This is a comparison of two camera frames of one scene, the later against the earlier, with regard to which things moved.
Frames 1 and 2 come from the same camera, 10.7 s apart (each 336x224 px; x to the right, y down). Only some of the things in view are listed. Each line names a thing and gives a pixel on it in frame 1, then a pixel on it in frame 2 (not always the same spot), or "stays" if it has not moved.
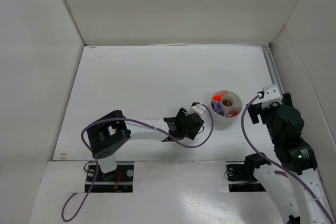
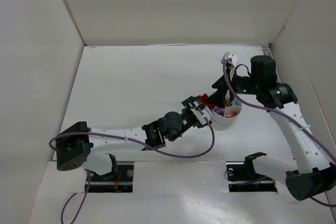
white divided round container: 226,106 stays
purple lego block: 216,108 stays
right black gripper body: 255,109 -> 223,85
